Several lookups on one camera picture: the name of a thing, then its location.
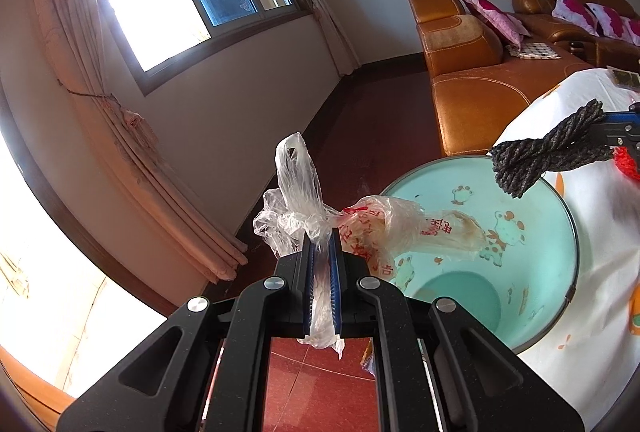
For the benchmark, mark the white printed tablecloth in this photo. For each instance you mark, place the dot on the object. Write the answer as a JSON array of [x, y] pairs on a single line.
[[600, 312]]

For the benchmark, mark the orange leather sofa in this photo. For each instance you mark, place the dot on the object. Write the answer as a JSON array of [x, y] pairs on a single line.
[[475, 87]]

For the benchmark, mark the clear plastic bag red print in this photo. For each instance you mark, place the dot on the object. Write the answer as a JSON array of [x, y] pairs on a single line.
[[295, 192]]

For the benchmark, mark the red mesh bag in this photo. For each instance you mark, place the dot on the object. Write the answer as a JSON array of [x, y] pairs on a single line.
[[631, 165]]

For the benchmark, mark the checkered cloth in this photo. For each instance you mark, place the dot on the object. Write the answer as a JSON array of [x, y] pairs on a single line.
[[534, 51]]

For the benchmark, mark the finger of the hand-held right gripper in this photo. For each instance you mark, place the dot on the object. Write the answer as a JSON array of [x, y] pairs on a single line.
[[622, 127]]

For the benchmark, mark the pink floral pillow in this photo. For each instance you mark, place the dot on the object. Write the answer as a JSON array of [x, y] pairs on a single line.
[[610, 20], [575, 12], [632, 30], [492, 17]]

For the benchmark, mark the turquoise cartoon print basin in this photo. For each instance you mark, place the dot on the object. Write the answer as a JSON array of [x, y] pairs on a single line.
[[530, 272]]

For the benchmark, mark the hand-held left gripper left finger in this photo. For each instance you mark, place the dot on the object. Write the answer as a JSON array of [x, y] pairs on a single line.
[[310, 284]]

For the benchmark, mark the dark snack packet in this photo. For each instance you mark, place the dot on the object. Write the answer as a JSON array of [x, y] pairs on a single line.
[[624, 77]]

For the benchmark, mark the brown leather sofa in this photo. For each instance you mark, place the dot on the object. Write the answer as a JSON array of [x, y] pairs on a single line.
[[540, 2]]

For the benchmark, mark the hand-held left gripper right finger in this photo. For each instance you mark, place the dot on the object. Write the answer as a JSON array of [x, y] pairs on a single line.
[[337, 284]]

